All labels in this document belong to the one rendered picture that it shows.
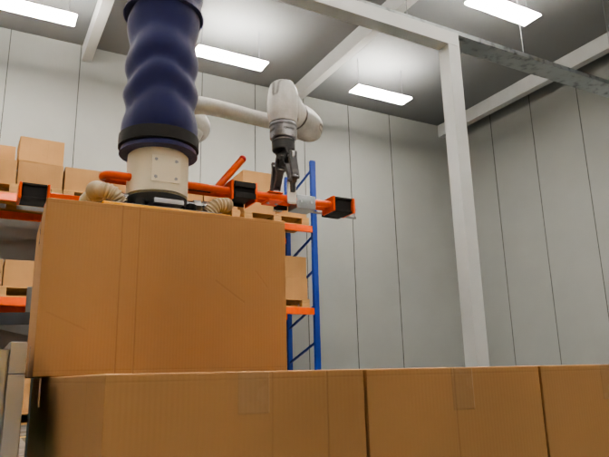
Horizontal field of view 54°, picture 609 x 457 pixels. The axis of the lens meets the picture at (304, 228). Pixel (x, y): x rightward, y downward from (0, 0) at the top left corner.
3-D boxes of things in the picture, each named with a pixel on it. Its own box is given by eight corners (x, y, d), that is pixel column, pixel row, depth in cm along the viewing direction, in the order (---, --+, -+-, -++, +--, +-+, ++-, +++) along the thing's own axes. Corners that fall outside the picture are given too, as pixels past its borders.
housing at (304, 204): (296, 207, 185) (296, 193, 186) (286, 212, 191) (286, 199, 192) (316, 209, 188) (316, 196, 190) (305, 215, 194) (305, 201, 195)
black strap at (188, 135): (127, 131, 156) (128, 116, 157) (110, 159, 176) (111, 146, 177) (209, 144, 167) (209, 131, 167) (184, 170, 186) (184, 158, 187)
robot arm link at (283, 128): (276, 116, 189) (276, 134, 188) (302, 121, 194) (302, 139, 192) (265, 127, 197) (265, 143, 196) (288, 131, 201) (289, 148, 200)
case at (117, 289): (32, 377, 126) (46, 197, 136) (24, 378, 161) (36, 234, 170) (287, 372, 153) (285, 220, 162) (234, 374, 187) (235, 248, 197)
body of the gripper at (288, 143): (267, 143, 196) (267, 170, 194) (278, 133, 189) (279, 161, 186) (287, 147, 199) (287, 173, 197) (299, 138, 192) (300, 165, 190)
